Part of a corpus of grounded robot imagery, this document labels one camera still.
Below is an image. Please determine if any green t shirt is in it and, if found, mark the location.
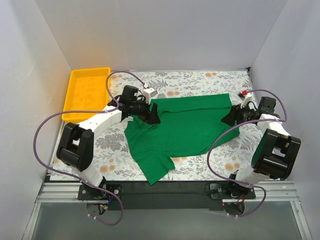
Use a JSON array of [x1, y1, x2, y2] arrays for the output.
[[124, 93, 232, 185]]

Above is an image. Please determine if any yellow plastic tray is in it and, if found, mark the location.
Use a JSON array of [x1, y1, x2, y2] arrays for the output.
[[63, 67, 111, 112]]

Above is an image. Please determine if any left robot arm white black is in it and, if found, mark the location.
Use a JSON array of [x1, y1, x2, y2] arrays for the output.
[[56, 85, 161, 200]]

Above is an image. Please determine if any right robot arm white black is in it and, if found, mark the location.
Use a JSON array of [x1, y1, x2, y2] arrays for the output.
[[221, 93, 301, 199]]

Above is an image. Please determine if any floral table mat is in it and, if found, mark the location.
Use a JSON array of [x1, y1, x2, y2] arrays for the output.
[[49, 69, 281, 181]]

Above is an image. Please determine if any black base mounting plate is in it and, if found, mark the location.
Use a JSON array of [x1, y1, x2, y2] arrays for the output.
[[77, 180, 256, 211]]

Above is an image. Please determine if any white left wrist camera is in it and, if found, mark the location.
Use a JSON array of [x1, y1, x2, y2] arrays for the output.
[[142, 87, 158, 105]]

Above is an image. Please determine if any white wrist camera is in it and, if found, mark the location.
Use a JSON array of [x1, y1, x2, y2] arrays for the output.
[[142, 87, 158, 105], [238, 90, 253, 108]]

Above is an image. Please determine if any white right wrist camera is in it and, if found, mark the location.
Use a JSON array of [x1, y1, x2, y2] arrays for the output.
[[238, 90, 253, 108]]

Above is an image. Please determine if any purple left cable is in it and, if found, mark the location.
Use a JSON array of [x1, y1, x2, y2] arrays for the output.
[[33, 70, 151, 226]]

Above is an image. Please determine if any purple cable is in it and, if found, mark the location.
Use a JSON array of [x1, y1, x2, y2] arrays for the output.
[[33, 70, 151, 226], [206, 88, 288, 217]]

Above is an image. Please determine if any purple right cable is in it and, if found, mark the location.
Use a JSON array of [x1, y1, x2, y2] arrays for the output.
[[206, 88, 288, 217]]

